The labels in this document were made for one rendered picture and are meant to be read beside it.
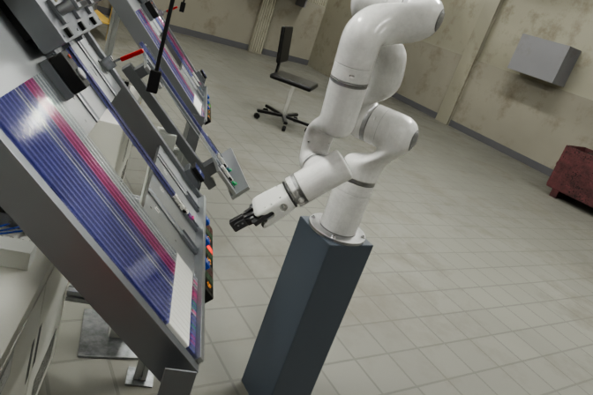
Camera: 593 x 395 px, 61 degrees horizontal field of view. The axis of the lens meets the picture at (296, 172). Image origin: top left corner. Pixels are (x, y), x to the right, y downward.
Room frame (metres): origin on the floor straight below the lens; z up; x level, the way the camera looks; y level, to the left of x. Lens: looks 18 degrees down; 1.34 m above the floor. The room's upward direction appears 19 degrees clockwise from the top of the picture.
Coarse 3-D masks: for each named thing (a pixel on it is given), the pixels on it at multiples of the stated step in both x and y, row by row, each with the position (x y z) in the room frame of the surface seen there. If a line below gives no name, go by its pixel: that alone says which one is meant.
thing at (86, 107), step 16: (0, 16) 0.84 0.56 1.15; (0, 32) 0.80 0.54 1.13; (16, 32) 0.86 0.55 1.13; (0, 48) 0.77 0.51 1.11; (16, 48) 0.82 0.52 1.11; (32, 48) 0.88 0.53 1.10; (80, 48) 1.14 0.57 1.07; (0, 64) 0.73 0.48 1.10; (16, 64) 0.78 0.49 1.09; (32, 64) 0.84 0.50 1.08; (96, 64) 1.17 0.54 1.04; (0, 80) 0.70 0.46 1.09; (16, 80) 0.75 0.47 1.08; (48, 80) 0.86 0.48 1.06; (96, 80) 1.11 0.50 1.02; (112, 80) 1.22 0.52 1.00; (0, 96) 0.67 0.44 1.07; (80, 96) 0.96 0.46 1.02; (96, 96) 1.05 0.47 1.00; (112, 96) 1.15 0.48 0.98; (80, 112) 0.91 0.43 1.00; (96, 112) 0.99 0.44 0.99
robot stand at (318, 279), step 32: (288, 256) 1.49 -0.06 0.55; (320, 256) 1.38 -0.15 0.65; (352, 256) 1.43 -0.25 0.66; (288, 288) 1.45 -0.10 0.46; (320, 288) 1.38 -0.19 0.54; (352, 288) 1.46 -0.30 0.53; (288, 320) 1.40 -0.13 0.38; (320, 320) 1.41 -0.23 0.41; (256, 352) 1.48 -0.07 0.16; (288, 352) 1.36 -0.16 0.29; (320, 352) 1.45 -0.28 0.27; (256, 384) 1.43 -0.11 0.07; (288, 384) 1.39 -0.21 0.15
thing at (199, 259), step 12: (204, 204) 1.28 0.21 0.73; (204, 216) 1.20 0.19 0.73; (204, 228) 1.14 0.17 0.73; (204, 240) 1.09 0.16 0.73; (204, 252) 1.03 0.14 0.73; (204, 264) 0.99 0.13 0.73; (204, 276) 0.94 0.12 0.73; (204, 288) 0.90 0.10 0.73; (204, 300) 0.86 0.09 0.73; (204, 312) 0.82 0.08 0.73; (204, 324) 0.79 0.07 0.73; (204, 336) 0.76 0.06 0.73
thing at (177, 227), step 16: (160, 160) 1.20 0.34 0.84; (176, 176) 1.26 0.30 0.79; (144, 192) 1.00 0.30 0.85; (160, 192) 1.06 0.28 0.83; (176, 192) 1.18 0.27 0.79; (192, 192) 1.32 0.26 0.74; (144, 208) 0.92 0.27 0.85; (160, 208) 1.00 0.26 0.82; (176, 208) 1.11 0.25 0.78; (192, 208) 1.23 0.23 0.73; (160, 224) 0.94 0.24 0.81; (176, 224) 1.03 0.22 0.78; (192, 224) 1.13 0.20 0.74; (176, 240) 0.98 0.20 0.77; (192, 240) 1.08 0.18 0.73; (192, 256) 1.01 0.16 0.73; (192, 272) 0.95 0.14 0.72
